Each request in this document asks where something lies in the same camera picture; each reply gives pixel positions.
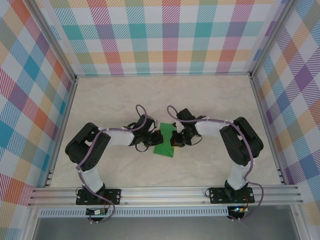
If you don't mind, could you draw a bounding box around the green paper sheet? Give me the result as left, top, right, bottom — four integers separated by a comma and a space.
152, 121, 179, 159

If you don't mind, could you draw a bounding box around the grey metal panel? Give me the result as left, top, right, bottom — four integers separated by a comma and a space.
32, 216, 301, 240

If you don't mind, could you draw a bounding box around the small black circuit board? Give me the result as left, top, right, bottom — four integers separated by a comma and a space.
86, 208, 109, 216

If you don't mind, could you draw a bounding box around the thin black cable loop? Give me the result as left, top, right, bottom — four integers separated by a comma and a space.
186, 134, 203, 148
134, 143, 151, 153

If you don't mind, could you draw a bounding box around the purple cable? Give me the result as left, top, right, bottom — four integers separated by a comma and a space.
76, 104, 149, 224
166, 104, 265, 223

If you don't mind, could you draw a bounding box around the wide aluminium mounting rail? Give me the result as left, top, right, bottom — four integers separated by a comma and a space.
27, 184, 305, 207

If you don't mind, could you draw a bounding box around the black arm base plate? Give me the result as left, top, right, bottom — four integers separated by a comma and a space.
75, 188, 122, 206
209, 186, 255, 205

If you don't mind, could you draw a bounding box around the slotted grey cable tray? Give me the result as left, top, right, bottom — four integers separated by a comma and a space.
39, 206, 230, 218

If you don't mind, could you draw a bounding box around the aluminium side rail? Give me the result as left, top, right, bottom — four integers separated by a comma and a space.
249, 73, 287, 186
44, 76, 79, 188

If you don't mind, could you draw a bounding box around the aluminium frame post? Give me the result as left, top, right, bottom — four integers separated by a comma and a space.
28, 0, 78, 82
249, 0, 298, 81

